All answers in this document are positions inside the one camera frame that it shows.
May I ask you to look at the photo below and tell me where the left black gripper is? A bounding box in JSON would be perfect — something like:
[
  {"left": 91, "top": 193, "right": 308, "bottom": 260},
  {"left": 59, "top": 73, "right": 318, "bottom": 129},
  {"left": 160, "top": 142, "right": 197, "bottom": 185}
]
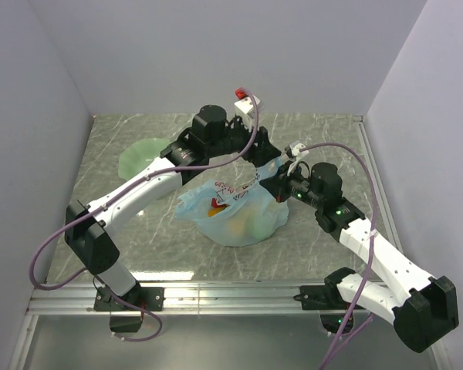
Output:
[{"left": 208, "top": 115, "right": 282, "bottom": 167}]

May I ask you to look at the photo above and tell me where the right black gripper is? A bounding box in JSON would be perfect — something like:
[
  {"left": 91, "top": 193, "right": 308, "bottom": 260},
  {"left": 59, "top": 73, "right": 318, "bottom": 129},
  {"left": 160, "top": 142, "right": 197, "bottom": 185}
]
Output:
[{"left": 260, "top": 160, "right": 323, "bottom": 210}]

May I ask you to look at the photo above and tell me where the light blue plastic bag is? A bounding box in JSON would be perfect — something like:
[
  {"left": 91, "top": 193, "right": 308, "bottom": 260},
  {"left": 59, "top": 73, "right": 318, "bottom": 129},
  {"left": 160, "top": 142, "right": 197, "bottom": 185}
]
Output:
[{"left": 175, "top": 157, "right": 289, "bottom": 247}]

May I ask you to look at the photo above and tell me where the red fake apple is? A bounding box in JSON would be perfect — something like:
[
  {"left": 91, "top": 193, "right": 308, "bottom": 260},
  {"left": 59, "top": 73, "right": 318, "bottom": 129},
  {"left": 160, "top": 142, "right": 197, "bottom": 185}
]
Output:
[{"left": 211, "top": 198, "right": 222, "bottom": 208}]

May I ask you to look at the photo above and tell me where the fake mango yellow green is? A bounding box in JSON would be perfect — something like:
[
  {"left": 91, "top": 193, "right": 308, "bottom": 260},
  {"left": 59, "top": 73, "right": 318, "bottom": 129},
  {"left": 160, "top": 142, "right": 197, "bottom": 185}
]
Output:
[{"left": 208, "top": 206, "right": 228, "bottom": 217}]

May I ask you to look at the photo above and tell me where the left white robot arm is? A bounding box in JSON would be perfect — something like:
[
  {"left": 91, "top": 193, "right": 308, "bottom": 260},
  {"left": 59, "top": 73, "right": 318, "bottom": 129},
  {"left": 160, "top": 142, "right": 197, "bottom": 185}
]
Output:
[{"left": 65, "top": 96, "right": 281, "bottom": 310}]

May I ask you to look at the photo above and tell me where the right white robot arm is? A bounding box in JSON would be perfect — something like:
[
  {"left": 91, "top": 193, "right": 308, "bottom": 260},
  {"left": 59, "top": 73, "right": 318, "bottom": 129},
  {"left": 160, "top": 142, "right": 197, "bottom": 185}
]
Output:
[{"left": 260, "top": 162, "right": 459, "bottom": 353}]

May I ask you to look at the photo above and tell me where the light green wavy plate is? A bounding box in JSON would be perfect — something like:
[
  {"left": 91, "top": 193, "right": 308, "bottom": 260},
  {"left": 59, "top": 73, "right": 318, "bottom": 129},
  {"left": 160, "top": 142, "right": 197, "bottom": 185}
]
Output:
[{"left": 118, "top": 138, "right": 170, "bottom": 182}]

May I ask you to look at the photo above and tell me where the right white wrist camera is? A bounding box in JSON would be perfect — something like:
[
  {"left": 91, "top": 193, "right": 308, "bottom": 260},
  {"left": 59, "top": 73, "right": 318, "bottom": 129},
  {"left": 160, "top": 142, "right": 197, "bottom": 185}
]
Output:
[{"left": 285, "top": 141, "right": 309, "bottom": 176}]

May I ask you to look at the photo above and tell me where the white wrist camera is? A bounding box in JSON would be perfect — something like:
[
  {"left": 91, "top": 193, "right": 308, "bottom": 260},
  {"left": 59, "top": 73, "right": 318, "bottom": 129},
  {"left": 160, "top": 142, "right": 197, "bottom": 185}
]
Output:
[
  {"left": 285, "top": 141, "right": 309, "bottom": 176},
  {"left": 234, "top": 88, "right": 263, "bottom": 132}
]

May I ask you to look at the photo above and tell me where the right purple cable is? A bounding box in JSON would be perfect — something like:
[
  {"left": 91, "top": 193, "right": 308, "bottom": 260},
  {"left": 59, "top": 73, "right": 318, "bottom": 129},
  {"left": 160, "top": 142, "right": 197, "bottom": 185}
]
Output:
[{"left": 292, "top": 142, "right": 379, "bottom": 370}]

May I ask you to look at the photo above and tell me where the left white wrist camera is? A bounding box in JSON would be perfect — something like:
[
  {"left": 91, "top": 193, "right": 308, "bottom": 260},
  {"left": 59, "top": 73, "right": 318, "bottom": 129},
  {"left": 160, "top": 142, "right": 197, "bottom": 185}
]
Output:
[{"left": 234, "top": 88, "right": 263, "bottom": 132}]

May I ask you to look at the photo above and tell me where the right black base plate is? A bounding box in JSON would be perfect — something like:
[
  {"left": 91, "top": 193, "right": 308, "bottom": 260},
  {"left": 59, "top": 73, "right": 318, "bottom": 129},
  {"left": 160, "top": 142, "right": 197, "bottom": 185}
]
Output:
[{"left": 293, "top": 285, "right": 350, "bottom": 311}]

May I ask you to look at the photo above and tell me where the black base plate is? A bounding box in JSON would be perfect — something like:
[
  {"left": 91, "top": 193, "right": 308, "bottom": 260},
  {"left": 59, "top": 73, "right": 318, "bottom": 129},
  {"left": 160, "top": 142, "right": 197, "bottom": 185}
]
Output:
[
  {"left": 93, "top": 287, "right": 164, "bottom": 312},
  {"left": 293, "top": 285, "right": 350, "bottom": 311}
]

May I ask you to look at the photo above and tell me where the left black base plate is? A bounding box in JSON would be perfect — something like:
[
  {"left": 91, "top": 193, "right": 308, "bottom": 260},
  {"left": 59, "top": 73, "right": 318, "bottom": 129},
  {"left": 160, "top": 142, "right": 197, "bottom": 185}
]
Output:
[{"left": 93, "top": 287, "right": 164, "bottom": 312}]

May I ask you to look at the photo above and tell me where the aluminium rail frame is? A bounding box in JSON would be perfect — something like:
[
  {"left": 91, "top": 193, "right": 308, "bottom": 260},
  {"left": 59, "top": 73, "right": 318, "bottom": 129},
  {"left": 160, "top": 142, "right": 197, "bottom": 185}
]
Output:
[{"left": 7, "top": 115, "right": 452, "bottom": 370}]

